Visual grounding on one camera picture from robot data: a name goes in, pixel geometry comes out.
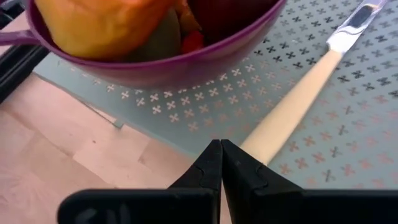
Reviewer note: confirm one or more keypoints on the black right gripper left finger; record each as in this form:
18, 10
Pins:
199, 193

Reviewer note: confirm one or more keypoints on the purple plastic colander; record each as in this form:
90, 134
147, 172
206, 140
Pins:
171, 71

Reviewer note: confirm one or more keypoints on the brown kiwi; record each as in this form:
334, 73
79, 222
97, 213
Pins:
161, 43

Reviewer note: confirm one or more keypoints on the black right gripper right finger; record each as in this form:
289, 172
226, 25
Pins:
248, 193

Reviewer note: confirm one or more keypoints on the green perforated metal shelf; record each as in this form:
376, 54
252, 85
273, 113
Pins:
342, 140

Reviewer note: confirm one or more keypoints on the black aluminium table frame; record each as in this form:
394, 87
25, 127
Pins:
18, 65

